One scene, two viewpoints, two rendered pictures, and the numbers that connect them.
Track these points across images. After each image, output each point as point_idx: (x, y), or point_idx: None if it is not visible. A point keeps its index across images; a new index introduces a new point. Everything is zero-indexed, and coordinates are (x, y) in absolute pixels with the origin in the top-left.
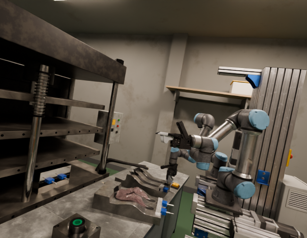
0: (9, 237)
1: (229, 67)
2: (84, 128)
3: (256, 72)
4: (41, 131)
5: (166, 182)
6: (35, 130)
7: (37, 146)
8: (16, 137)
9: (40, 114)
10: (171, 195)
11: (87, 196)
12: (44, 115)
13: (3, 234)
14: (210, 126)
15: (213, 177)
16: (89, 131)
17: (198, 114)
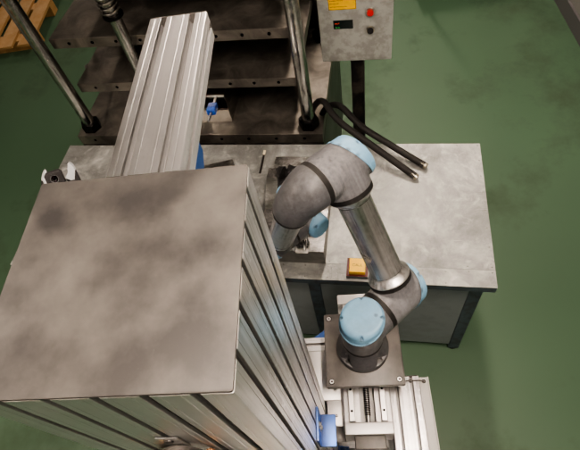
0: (105, 165)
1: (141, 52)
2: (233, 26)
3: (128, 166)
4: (138, 37)
5: (310, 243)
6: (119, 40)
7: (135, 62)
8: (110, 45)
9: (110, 16)
10: (305, 271)
11: (206, 164)
12: (116, 18)
13: (107, 158)
14: (274, 215)
15: (335, 335)
16: (244, 35)
17: (333, 140)
